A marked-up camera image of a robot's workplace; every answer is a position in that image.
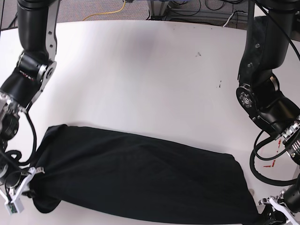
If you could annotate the black t-shirt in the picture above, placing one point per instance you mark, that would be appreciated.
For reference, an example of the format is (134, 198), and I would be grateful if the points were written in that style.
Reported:
(140, 177)

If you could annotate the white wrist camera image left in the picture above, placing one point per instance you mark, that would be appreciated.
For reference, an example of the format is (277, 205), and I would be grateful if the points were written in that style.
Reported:
(15, 206)

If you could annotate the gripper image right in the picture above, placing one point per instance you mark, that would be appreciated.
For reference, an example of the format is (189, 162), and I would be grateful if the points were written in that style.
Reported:
(282, 209)

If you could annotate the black robot arm image left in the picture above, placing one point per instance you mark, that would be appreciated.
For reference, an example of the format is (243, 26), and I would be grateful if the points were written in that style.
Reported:
(37, 21)

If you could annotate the aluminium frame stand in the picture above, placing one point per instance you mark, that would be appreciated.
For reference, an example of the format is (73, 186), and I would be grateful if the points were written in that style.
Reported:
(157, 9)

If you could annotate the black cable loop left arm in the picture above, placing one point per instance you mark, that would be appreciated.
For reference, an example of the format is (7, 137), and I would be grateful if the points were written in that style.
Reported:
(272, 163)

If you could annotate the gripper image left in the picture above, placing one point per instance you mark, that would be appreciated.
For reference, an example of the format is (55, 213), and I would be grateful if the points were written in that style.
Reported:
(17, 183)

